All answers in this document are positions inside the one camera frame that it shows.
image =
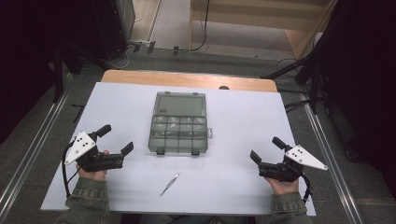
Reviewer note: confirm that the person's left hand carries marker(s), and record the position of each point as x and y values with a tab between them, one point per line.
93	174

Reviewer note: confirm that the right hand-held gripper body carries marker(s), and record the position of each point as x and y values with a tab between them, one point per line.
288	169

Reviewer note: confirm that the person's right hand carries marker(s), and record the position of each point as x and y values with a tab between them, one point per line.
284	186

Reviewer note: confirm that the black metal stand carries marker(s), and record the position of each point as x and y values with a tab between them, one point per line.
58	74
311	71

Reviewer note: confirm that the metal tweezers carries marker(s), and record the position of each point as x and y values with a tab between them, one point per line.
169	184

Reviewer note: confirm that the light wooden shelf unit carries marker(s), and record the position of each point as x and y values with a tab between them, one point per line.
249	18

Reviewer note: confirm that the clear plastic compartment box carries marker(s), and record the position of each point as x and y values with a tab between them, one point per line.
179	124

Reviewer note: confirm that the wooden table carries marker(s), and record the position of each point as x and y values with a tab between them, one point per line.
174	79

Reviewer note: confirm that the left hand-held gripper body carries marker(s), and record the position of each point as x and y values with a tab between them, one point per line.
93	158

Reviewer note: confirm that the white table board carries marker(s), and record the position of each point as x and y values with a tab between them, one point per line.
224	174

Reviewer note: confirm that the dark cabinet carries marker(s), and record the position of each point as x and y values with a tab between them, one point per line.
115	25

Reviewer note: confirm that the metal floor rail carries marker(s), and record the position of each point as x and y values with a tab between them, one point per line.
333	161
34	149

